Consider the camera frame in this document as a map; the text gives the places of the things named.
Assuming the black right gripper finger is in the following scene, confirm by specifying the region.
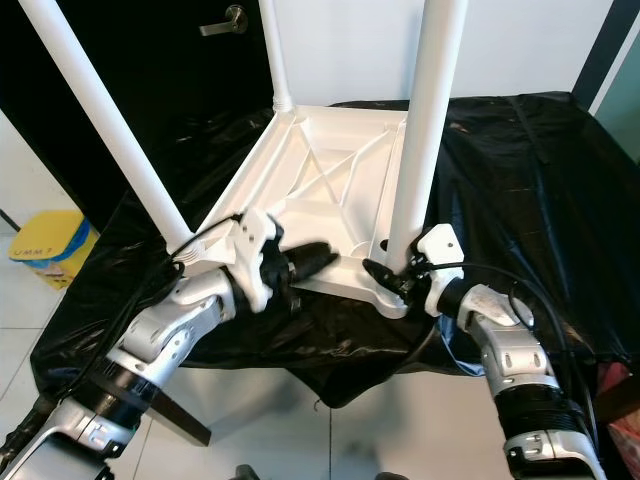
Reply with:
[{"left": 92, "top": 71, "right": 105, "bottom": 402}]
[{"left": 362, "top": 257, "right": 407, "bottom": 294}]

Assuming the black door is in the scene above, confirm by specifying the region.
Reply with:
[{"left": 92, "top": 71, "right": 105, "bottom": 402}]
[{"left": 0, "top": 0, "right": 276, "bottom": 241}]

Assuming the pink plastic bag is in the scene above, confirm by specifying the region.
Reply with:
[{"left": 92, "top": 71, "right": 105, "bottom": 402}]
[{"left": 600, "top": 365, "right": 640, "bottom": 451}]

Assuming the yellow cardboard box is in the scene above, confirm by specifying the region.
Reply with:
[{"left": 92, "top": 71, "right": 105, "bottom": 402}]
[{"left": 10, "top": 208, "right": 101, "bottom": 291}]

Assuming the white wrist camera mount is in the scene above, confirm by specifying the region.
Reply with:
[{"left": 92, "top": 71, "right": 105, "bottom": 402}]
[
  {"left": 228, "top": 210, "right": 286, "bottom": 313},
  {"left": 418, "top": 225, "right": 466, "bottom": 319}
]

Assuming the black plastic table cover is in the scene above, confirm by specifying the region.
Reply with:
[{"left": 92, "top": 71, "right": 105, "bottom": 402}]
[{"left": 30, "top": 92, "right": 640, "bottom": 406}]

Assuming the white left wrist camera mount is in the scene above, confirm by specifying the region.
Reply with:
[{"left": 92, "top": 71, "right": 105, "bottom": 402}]
[{"left": 228, "top": 210, "right": 286, "bottom": 313}]

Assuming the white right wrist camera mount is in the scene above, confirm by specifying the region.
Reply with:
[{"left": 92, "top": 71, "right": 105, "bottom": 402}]
[{"left": 418, "top": 225, "right": 466, "bottom": 319}]

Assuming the silver door lever handle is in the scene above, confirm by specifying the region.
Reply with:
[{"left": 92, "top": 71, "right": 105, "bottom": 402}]
[{"left": 200, "top": 4, "right": 249, "bottom": 37}]

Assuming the white plastic table top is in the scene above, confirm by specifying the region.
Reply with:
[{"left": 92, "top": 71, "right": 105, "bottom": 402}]
[{"left": 175, "top": 105, "right": 411, "bottom": 319}]

